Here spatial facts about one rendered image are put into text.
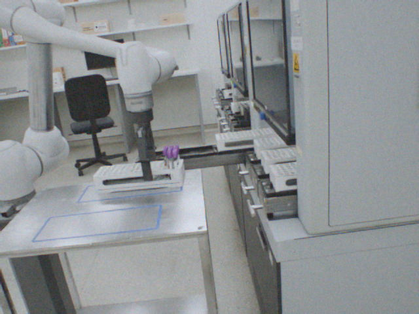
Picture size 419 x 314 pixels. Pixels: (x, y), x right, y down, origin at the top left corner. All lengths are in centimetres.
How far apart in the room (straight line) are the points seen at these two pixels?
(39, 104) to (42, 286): 79
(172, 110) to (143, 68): 397
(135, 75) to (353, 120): 63
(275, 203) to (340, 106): 35
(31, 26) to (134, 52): 40
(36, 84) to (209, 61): 362
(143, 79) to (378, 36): 65
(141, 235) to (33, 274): 88
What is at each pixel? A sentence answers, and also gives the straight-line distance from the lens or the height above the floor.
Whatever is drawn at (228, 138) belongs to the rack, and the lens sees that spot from 154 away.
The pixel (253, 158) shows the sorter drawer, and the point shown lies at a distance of 141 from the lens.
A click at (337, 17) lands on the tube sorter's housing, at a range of 92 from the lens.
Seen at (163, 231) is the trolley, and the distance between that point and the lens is 96.
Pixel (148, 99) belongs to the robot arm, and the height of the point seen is 111.
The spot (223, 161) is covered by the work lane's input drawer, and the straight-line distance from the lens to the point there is 153.
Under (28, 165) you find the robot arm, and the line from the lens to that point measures 163.
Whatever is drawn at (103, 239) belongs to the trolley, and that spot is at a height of 82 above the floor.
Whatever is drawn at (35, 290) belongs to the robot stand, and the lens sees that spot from 182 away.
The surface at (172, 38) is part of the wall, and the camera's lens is 501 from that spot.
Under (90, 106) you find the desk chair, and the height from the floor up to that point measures 74.
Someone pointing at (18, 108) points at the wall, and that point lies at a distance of 563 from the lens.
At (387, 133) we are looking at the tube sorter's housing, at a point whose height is 100.
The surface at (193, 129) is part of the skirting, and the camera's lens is 516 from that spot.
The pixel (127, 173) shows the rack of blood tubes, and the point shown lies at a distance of 123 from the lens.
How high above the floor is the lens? 128
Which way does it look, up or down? 19 degrees down
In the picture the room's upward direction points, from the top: 7 degrees counter-clockwise
